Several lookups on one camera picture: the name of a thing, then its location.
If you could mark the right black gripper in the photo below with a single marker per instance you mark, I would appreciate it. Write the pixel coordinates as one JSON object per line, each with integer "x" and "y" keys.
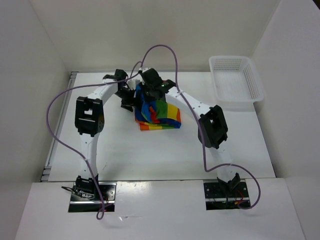
{"x": 150, "y": 99}

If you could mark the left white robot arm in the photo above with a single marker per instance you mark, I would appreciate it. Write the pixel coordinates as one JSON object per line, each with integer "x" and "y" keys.
{"x": 90, "y": 122}

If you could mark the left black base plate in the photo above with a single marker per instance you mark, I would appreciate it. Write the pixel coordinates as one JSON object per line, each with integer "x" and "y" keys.
{"x": 85, "y": 202}

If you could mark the white plastic basket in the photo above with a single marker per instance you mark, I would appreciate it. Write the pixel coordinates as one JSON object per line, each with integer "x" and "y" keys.
{"x": 235, "y": 79}

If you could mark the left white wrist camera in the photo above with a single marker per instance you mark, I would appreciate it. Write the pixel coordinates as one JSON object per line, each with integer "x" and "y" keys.
{"x": 132, "y": 84}

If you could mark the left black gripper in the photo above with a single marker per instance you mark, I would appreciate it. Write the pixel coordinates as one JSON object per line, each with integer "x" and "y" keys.
{"x": 127, "y": 104}

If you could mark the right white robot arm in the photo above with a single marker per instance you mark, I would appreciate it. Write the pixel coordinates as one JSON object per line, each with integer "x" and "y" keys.
{"x": 211, "y": 122}

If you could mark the rainbow striped shorts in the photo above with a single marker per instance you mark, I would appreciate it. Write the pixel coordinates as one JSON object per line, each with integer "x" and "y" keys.
{"x": 155, "y": 114}

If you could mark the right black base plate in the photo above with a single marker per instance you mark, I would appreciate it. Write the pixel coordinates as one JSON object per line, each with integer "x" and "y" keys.
{"x": 217, "y": 199}

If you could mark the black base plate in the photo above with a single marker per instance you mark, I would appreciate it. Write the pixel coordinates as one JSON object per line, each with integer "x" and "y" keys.
{"x": 85, "y": 202}
{"x": 217, "y": 199}

